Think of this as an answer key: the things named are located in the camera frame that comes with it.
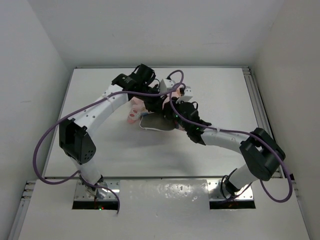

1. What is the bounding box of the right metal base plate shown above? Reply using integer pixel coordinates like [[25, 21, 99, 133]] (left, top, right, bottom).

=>
[[206, 179, 254, 202]]

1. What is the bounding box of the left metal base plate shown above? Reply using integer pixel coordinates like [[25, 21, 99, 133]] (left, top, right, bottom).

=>
[[74, 180, 120, 202]]

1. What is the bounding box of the pink cartoon pillowcase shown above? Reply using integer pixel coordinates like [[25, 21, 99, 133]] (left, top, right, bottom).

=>
[[127, 84, 173, 124]]

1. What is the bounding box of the metal base plate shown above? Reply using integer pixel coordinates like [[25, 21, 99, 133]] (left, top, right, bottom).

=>
[[74, 180, 120, 202], [206, 179, 254, 202]]

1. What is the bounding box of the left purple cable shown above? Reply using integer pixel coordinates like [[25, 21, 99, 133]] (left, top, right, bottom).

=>
[[33, 69, 186, 215]]

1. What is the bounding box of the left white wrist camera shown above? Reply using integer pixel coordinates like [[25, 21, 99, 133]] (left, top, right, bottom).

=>
[[159, 78, 176, 93]]

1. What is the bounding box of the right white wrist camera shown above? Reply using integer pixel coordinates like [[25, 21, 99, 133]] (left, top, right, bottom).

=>
[[176, 86, 193, 103]]

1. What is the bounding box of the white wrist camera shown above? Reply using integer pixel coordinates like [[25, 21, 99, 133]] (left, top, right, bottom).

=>
[[176, 86, 193, 103], [159, 78, 176, 93]]

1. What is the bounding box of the purple cable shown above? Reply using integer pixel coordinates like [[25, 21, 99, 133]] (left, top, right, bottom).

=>
[[168, 82, 293, 202], [33, 69, 186, 215]]

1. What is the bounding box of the white front cover board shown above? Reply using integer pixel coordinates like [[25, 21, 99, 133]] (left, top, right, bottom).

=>
[[19, 180, 309, 240]]

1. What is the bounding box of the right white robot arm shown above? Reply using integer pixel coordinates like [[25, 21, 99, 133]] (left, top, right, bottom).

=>
[[162, 98, 286, 196]]

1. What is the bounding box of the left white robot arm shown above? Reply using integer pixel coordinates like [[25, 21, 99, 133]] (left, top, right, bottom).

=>
[[59, 64, 175, 194]]

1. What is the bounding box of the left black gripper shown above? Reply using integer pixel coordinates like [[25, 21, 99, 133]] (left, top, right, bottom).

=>
[[137, 84, 167, 114]]

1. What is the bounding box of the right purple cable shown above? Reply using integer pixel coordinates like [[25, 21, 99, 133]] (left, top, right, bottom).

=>
[[168, 82, 293, 202]]

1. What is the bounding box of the left aluminium frame rail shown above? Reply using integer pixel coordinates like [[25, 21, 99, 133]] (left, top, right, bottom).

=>
[[8, 180, 36, 240]]

